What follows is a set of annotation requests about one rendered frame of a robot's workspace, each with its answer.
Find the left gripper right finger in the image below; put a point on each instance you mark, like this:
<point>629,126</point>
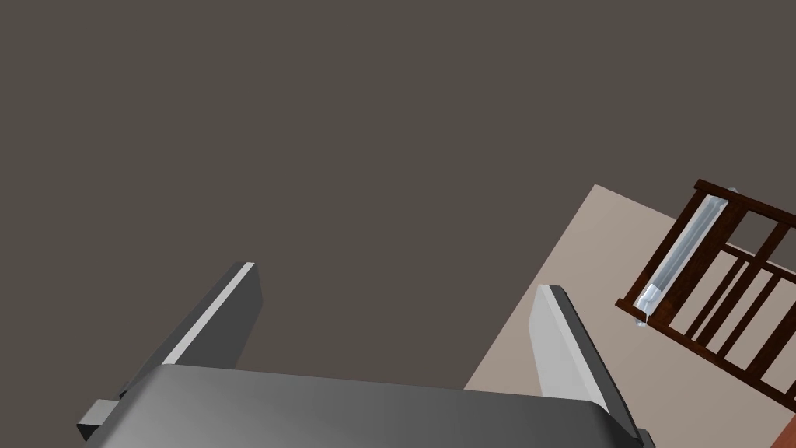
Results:
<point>567,348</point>

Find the dark brown wooden chair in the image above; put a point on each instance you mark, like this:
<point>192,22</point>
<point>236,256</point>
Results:
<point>727,292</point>

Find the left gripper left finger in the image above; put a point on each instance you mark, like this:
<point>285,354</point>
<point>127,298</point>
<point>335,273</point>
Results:
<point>231,317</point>

